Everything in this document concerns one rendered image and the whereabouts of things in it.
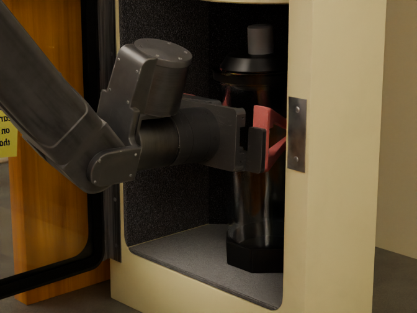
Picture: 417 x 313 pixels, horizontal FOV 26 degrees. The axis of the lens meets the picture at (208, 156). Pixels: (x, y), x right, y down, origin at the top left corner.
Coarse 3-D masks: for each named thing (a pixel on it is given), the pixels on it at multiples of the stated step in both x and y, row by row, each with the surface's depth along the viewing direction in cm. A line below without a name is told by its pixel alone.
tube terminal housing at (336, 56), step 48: (336, 0) 84; (384, 0) 88; (288, 48) 85; (336, 48) 85; (288, 96) 85; (336, 96) 86; (336, 144) 87; (288, 192) 88; (336, 192) 89; (288, 240) 89; (336, 240) 90; (144, 288) 108; (192, 288) 101; (288, 288) 90; (336, 288) 92
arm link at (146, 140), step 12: (144, 120) 87; (156, 120) 88; (168, 120) 89; (144, 132) 86; (156, 132) 87; (168, 132) 88; (144, 144) 86; (156, 144) 87; (168, 144) 88; (144, 156) 86; (156, 156) 88; (168, 156) 89; (144, 168) 88
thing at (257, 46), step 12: (264, 24) 98; (252, 36) 97; (264, 36) 97; (252, 48) 98; (264, 48) 97; (276, 48) 101; (228, 60) 97; (240, 60) 96; (252, 60) 95; (264, 60) 95; (276, 60) 95; (240, 72) 96; (252, 72) 95
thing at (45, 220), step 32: (32, 0) 96; (64, 0) 99; (32, 32) 97; (64, 32) 100; (64, 64) 101; (0, 128) 96; (0, 160) 97; (32, 160) 100; (0, 192) 98; (32, 192) 101; (64, 192) 104; (0, 224) 98; (32, 224) 101; (64, 224) 105; (0, 256) 99; (32, 256) 102; (64, 256) 105
